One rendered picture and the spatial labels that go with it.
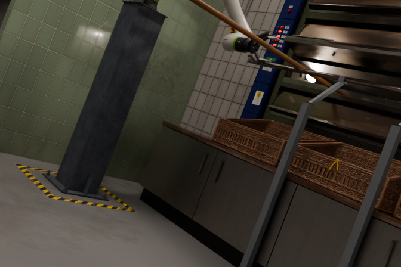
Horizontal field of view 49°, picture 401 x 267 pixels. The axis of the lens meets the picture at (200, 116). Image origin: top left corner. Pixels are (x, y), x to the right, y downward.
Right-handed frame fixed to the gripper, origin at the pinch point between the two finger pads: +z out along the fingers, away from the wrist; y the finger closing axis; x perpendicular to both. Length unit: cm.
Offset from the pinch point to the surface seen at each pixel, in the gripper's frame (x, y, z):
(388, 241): -4, 71, 94
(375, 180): 1, 49, 82
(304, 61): -71, -15, -31
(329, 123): -55, 25, 17
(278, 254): -5, 100, 48
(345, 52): -49, -20, 14
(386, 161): 1, 40, 84
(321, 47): -47, -20, -3
